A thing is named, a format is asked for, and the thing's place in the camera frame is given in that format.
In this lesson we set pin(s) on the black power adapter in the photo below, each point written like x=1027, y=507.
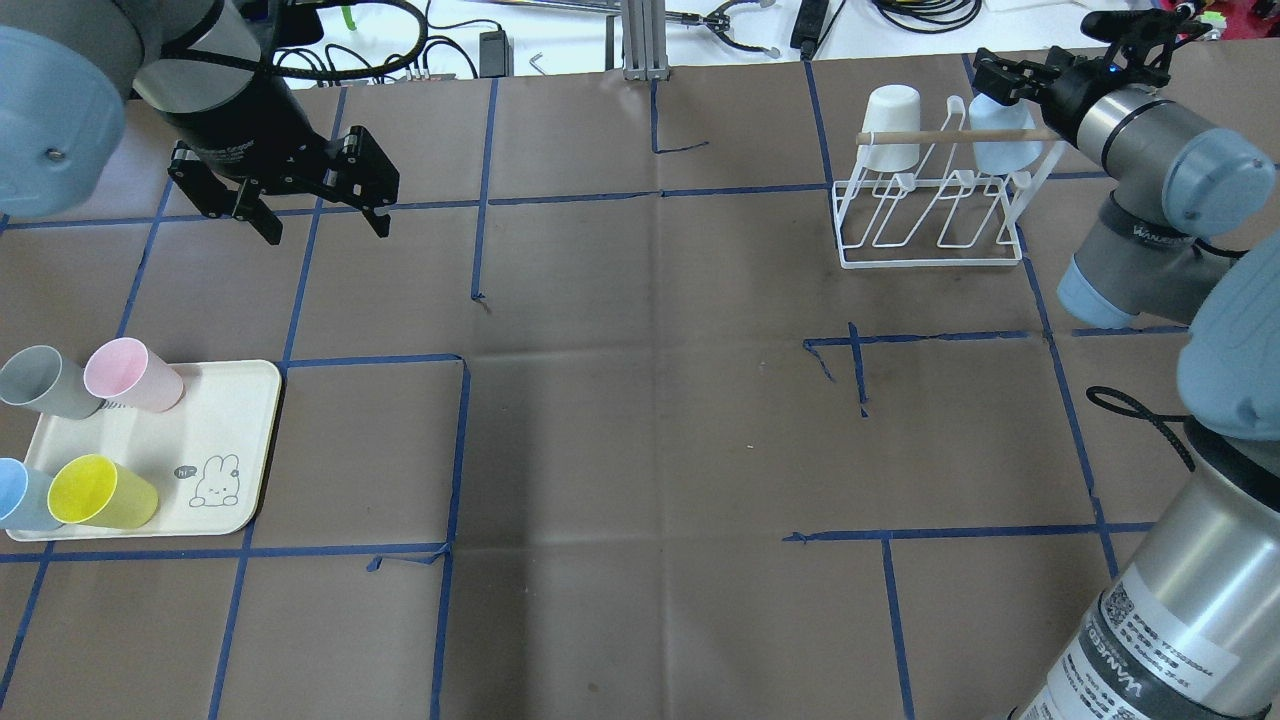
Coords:
x=494, y=55

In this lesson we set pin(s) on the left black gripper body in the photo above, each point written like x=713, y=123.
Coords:
x=243, y=122

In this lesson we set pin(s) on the pink plastic cup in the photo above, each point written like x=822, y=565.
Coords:
x=127, y=372

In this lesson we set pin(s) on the yellow plastic cup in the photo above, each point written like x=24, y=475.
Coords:
x=95, y=491

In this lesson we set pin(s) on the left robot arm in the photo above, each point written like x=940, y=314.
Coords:
x=207, y=68

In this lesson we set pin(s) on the grey plastic cup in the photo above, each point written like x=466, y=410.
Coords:
x=41, y=379

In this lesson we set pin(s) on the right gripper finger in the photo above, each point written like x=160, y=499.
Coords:
x=1136, y=33
x=1008, y=82

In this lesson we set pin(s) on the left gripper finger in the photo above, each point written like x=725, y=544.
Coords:
x=214, y=199
x=359, y=174

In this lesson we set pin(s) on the aluminium frame post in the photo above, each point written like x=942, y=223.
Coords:
x=643, y=38

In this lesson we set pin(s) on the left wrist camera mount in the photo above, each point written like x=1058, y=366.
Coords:
x=282, y=24

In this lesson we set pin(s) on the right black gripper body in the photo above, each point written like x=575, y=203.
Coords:
x=1071, y=88

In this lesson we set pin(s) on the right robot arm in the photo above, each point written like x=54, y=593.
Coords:
x=1190, y=629

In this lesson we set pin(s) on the cream white plastic cup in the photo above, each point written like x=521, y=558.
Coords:
x=890, y=109

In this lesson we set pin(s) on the cream plastic tray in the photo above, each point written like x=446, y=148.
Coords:
x=206, y=456

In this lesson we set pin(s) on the white wire cup rack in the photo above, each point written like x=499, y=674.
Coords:
x=960, y=205

